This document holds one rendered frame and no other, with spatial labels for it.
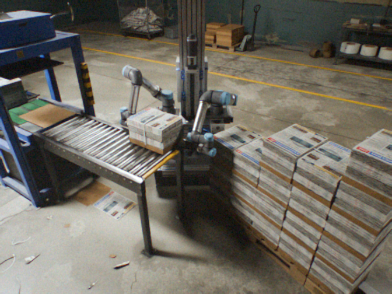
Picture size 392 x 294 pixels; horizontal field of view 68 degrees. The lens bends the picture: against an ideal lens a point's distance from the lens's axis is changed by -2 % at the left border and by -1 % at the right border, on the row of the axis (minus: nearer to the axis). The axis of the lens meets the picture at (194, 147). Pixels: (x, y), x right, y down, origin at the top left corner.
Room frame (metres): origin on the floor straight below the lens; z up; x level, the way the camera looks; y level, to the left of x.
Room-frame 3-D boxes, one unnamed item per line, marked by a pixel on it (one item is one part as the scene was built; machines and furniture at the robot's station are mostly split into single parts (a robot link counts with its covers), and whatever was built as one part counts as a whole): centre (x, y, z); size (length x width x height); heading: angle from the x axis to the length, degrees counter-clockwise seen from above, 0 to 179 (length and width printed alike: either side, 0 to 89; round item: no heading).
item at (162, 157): (1.92, 0.32, 0.77); 0.47 x 0.05 x 0.05; 147
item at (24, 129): (2.79, 1.66, 0.75); 0.70 x 0.65 x 0.10; 57
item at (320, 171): (1.57, -0.91, 0.95); 0.38 x 0.29 x 0.23; 127
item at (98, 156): (2.16, 0.70, 0.77); 0.47 x 0.05 x 0.05; 147
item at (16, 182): (2.79, 1.66, 0.38); 0.94 x 0.69 x 0.63; 147
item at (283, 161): (1.80, -0.72, 0.95); 0.38 x 0.29 x 0.23; 127
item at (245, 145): (1.91, -0.64, 0.42); 1.17 x 0.39 x 0.83; 38
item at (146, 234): (1.67, 0.40, 0.34); 0.06 x 0.06 x 0.68; 57
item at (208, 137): (2.06, -0.10, 0.90); 0.11 x 0.08 x 0.11; 70
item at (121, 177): (2.02, 0.94, 0.74); 1.34 x 0.05 x 0.12; 57
